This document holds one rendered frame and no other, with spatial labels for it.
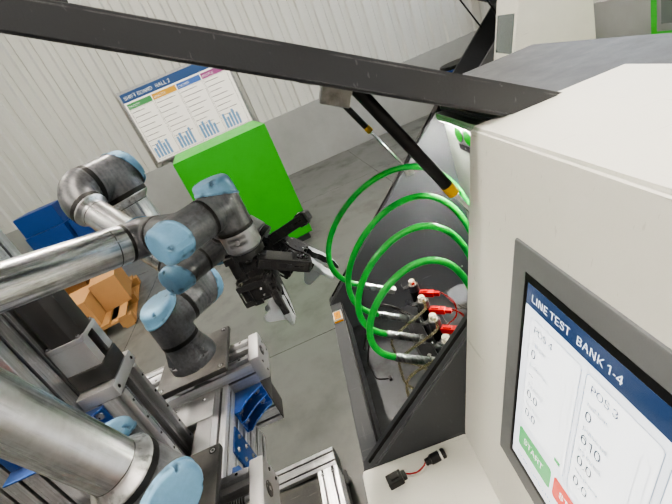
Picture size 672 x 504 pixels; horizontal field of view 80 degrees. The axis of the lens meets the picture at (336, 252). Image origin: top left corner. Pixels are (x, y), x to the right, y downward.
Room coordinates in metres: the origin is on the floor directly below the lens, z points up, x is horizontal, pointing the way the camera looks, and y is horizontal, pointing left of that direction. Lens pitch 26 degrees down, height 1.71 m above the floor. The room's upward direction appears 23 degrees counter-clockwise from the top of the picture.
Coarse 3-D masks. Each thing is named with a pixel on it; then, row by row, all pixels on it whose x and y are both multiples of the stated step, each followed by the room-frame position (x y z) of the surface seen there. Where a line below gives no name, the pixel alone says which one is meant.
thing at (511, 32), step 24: (480, 0) 4.37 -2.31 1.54; (504, 0) 3.47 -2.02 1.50; (528, 0) 3.15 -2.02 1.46; (552, 0) 3.12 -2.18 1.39; (576, 0) 3.09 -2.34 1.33; (480, 24) 4.41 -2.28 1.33; (504, 24) 3.42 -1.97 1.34; (528, 24) 3.16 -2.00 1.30; (552, 24) 3.12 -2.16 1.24; (576, 24) 3.09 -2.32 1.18; (480, 48) 4.40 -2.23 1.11; (504, 48) 3.40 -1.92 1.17; (456, 72) 4.46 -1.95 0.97
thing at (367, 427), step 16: (336, 304) 1.20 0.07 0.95; (352, 336) 1.08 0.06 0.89; (352, 352) 0.93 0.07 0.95; (352, 368) 0.86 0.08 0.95; (352, 384) 0.81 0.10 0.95; (352, 400) 0.76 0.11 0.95; (368, 400) 0.78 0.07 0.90; (368, 416) 0.69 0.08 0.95; (368, 432) 0.65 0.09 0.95; (368, 448) 0.61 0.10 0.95
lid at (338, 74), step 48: (0, 0) 0.53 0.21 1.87; (48, 0) 0.53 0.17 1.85; (96, 48) 0.53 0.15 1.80; (144, 48) 0.53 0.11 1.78; (192, 48) 0.52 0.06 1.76; (240, 48) 0.52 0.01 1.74; (288, 48) 0.52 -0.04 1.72; (336, 96) 0.54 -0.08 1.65; (384, 96) 0.52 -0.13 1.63; (432, 96) 0.51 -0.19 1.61; (480, 96) 0.51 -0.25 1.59; (528, 96) 0.50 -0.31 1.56
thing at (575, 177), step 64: (640, 64) 0.49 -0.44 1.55; (512, 128) 0.45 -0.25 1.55; (576, 128) 0.38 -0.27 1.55; (640, 128) 0.32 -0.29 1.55; (512, 192) 0.41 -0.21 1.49; (576, 192) 0.31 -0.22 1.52; (640, 192) 0.24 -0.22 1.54; (512, 256) 0.40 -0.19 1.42; (576, 256) 0.29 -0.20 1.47; (640, 256) 0.23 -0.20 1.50; (640, 320) 0.22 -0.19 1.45
